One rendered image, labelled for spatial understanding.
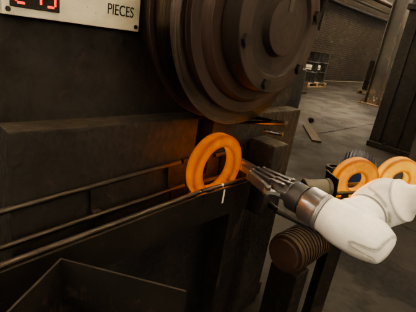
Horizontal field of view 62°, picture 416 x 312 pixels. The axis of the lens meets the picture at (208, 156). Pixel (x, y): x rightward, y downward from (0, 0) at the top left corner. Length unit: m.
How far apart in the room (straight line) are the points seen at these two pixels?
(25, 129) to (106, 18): 0.26
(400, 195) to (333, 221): 0.18
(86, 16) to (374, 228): 0.71
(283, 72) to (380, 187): 0.36
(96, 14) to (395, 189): 0.75
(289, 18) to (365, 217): 0.45
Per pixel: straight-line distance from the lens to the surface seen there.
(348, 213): 0.82
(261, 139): 1.08
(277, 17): 0.76
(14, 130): 0.69
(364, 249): 0.82
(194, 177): 0.86
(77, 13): 0.73
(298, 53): 0.87
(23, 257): 0.69
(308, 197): 0.85
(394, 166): 1.26
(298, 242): 1.13
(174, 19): 0.69
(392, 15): 9.80
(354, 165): 1.18
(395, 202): 0.91
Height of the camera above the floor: 1.08
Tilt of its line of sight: 19 degrees down
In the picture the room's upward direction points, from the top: 9 degrees clockwise
